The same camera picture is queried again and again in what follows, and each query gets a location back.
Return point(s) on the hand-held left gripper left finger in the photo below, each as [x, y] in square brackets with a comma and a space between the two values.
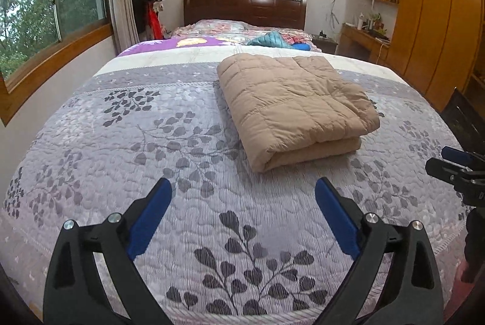
[149, 219]

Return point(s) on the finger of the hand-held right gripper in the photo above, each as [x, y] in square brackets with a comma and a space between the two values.
[456, 156]
[445, 170]

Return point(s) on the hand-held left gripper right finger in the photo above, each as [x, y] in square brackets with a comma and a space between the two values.
[337, 219]

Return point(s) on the beige quilted jacket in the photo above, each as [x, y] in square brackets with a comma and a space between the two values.
[295, 101]

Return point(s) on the person's right hand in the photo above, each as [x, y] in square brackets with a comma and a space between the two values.
[476, 245]

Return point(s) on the dark chair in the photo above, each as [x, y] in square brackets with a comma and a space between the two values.
[464, 120]

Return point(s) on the bed with grey floral quilt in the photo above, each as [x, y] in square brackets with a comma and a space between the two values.
[170, 143]

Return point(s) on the wooden wardrobe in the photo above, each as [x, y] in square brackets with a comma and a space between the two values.
[428, 7]

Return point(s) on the wooden desk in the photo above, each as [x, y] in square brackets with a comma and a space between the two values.
[356, 41]

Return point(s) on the small potted plant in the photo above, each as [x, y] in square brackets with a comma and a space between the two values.
[375, 21]

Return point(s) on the white bottle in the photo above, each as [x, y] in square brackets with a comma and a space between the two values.
[360, 22]

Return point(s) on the dark nightstand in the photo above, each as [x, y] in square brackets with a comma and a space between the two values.
[326, 45]

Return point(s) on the purple printed blanket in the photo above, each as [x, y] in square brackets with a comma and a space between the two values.
[159, 45]

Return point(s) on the small blue cloth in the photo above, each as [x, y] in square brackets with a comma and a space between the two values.
[302, 46]

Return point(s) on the teal puffer jacket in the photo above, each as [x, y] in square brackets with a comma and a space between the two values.
[267, 40]

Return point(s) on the red hanging garment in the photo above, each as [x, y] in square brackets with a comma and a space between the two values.
[155, 24]

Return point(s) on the patchwork pillow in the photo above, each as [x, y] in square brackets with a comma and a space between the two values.
[216, 26]

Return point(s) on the black hanging garment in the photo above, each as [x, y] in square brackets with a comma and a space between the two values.
[139, 7]

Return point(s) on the dark wooden headboard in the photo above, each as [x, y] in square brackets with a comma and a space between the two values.
[242, 9]

